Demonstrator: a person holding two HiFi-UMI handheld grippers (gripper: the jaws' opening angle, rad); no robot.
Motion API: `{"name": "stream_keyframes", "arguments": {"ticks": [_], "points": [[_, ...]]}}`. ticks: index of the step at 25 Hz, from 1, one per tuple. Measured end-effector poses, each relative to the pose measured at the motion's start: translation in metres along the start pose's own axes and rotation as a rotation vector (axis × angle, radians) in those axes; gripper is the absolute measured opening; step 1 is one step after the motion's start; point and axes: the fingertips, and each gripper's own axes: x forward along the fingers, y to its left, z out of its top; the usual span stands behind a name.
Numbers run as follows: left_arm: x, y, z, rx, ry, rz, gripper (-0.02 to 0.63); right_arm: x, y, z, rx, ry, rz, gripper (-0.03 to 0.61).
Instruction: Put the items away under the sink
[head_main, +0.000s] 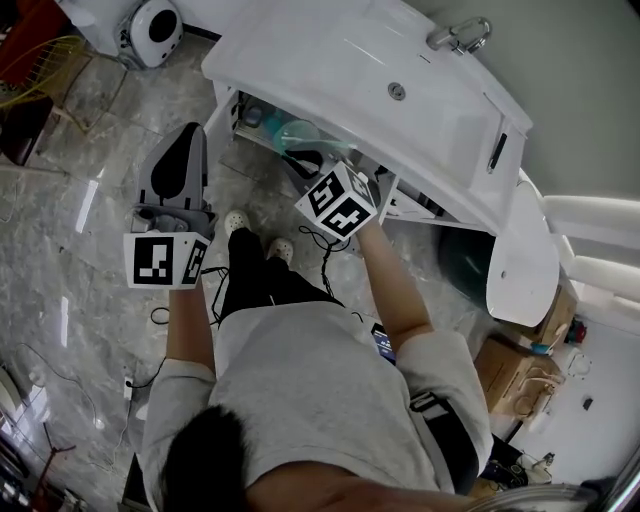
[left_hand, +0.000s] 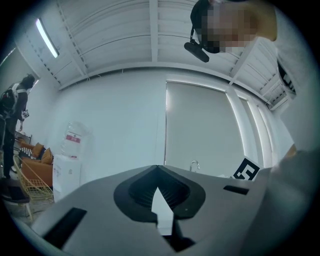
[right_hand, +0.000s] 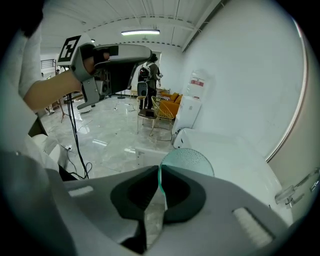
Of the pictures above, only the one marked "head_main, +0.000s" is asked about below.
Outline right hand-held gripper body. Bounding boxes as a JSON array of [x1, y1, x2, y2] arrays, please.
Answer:
[[294, 160, 381, 243]]

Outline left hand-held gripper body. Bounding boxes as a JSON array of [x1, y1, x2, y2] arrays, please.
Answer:
[[123, 202, 219, 290]]

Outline clear glass cup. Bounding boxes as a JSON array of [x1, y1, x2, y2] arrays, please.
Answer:
[[273, 119, 321, 156]]

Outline white bathroom vanity cabinet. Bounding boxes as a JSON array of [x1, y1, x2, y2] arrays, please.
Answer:
[[202, 82, 497, 237]]

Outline person's left forearm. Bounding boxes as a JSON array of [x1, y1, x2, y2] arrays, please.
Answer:
[[165, 279, 217, 374]]

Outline person's right forearm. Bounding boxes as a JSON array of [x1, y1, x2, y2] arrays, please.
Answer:
[[355, 219, 434, 347]]

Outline white vanity sink cabinet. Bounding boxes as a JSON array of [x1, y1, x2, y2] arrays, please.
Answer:
[[201, 0, 534, 236]]

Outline person's white left shoe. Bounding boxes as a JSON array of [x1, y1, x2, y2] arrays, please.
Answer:
[[223, 209, 251, 239]]

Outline person's white shoe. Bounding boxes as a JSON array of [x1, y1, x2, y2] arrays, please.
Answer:
[[266, 237, 296, 265], [223, 209, 251, 239]]

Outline white cabinet drawer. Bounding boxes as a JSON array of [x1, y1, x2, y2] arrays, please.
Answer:
[[385, 175, 451, 221]]

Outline person's white right shoe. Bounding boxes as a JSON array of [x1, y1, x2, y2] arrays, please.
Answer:
[[266, 237, 296, 265]]

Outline person's black trousers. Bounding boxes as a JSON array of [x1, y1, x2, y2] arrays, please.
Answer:
[[219, 227, 346, 322]]

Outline black device blue screen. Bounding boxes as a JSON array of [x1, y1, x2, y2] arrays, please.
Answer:
[[370, 322, 398, 364]]

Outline white capsule pet carrier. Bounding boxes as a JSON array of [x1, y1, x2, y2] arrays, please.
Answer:
[[115, 0, 185, 71]]

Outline white floor-standing appliance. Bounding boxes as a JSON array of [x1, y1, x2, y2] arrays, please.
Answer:
[[54, 0, 146, 57]]

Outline person's grey t-shirt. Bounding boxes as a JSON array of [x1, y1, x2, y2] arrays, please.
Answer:
[[141, 301, 494, 512]]

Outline white freestanding bathtub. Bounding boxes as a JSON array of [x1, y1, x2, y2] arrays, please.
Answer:
[[438, 168, 561, 322]]

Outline chrome faucet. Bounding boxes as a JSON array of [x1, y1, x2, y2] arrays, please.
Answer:
[[426, 16, 494, 56]]

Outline orange sofa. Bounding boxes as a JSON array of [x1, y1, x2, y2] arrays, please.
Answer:
[[0, 0, 67, 62]]

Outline brown cardboard box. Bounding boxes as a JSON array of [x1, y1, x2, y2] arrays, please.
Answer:
[[534, 282, 579, 346], [473, 334, 566, 417]]

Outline black waist bag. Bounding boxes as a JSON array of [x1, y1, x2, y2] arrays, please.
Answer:
[[409, 392, 484, 495]]

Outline black equipment pile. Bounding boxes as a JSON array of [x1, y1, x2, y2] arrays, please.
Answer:
[[487, 434, 556, 494]]

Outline shiny metal rim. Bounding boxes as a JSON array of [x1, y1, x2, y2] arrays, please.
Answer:
[[474, 480, 640, 512]]

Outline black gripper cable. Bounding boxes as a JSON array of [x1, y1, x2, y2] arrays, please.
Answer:
[[298, 225, 352, 301]]

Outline yellow wire chair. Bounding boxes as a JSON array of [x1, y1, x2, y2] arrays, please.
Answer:
[[0, 34, 90, 132]]

